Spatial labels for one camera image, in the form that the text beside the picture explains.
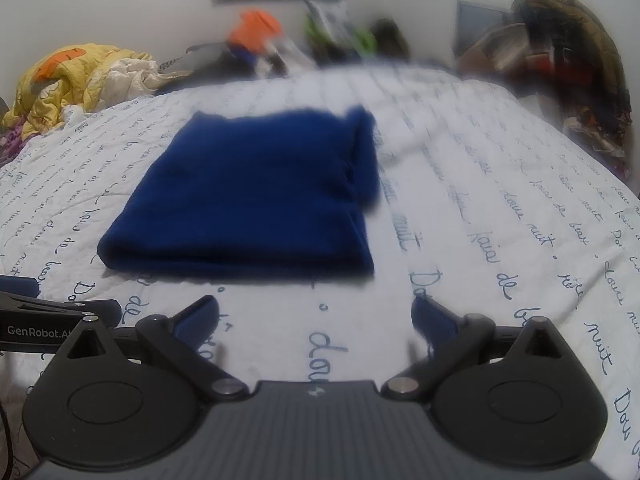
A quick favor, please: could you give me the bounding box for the purple patterned cloth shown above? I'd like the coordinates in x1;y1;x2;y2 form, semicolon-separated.
0;119;32;157

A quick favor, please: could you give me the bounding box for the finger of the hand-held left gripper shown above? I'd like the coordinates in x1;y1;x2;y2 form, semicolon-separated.
0;275;42;302
0;292;123;330

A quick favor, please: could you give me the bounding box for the yellow quilt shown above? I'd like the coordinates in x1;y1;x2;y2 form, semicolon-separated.
2;42;156;131

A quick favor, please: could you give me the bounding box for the white script-printed bedsheet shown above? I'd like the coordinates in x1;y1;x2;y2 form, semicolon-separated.
0;66;640;471

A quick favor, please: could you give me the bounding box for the green and white item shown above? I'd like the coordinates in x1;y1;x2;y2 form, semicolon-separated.
302;0;377;63

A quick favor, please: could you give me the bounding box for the dark blue garment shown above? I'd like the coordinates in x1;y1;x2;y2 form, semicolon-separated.
96;104;380;277

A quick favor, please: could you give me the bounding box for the dark cable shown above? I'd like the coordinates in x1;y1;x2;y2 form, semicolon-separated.
0;397;21;476

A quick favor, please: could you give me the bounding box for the brown clothes pile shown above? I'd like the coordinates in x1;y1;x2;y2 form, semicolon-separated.
455;0;633;176

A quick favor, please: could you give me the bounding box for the dark clothes heap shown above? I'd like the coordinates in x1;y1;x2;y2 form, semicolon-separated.
157;40;301;92

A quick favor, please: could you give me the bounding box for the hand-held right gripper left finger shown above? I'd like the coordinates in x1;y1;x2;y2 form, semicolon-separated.
62;294;249;402

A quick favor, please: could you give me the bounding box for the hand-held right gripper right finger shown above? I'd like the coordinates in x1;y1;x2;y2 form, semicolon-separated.
381;295;568;402

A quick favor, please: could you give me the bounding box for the cream satin cloth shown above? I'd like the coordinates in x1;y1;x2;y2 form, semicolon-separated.
107;56;176;98

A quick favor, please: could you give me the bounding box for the orange cloth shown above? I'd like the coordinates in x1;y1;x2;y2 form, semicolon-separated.
227;8;282;56

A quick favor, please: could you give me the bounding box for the grey flat panel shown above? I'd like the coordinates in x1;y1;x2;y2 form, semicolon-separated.
454;0;521;61

